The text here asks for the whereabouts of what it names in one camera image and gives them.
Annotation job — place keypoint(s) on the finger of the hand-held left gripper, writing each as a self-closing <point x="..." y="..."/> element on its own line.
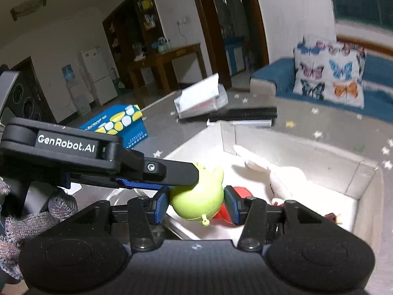
<point x="175" y="172"/>

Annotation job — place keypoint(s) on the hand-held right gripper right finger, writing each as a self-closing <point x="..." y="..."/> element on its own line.
<point x="232" y="206"/>

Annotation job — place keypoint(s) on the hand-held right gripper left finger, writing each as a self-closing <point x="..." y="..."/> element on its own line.
<point x="161" y="206"/>

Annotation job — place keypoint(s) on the red round toy figure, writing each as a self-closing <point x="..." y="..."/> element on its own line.
<point x="222" y="213"/>

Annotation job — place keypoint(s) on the green round toy figure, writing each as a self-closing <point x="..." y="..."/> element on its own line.
<point x="196" y="196"/>

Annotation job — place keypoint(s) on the long white cardboard box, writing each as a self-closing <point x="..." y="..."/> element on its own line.
<point x="322" y="175"/>

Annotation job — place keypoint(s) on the person's left hand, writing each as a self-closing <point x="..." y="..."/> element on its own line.
<point x="18" y="236"/>

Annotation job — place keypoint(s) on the white plush toy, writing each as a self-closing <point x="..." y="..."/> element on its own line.
<point x="276" y="175"/>

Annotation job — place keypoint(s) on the water dispenser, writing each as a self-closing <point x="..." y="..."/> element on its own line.
<point x="73" y="92"/>

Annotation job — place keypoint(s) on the blue yellow spotted box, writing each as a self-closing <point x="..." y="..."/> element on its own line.
<point x="119" y="124"/>

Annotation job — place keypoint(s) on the clear plastic case with papers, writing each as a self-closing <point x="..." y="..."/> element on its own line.
<point x="201" y="96"/>

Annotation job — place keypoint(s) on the white refrigerator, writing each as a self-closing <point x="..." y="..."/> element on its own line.
<point x="98" y="76"/>

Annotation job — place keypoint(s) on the flat black case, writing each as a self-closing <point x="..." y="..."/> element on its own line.
<point x="245" y="112"/>

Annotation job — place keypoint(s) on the wooden side table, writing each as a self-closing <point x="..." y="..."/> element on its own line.
<point x="172" y="61"/>

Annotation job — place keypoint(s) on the grey star-print mat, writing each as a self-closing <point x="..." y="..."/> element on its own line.
<point x="322" y="123"/>

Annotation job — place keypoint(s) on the blue sofa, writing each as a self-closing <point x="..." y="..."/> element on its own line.
<point x="270" y="76"/>

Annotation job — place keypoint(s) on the dark wooden shelf cabinet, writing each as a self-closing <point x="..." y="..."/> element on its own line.
<point x="132" y="30"/>

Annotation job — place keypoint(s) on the butterfly print pillow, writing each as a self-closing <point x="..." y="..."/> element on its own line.
<point x="330" y="70"/>

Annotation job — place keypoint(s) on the dark window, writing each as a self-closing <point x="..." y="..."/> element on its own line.
<point x="359" y="3"/>

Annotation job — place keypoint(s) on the wall light fixture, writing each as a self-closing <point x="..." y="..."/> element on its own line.
<point x="29" y="6"/>

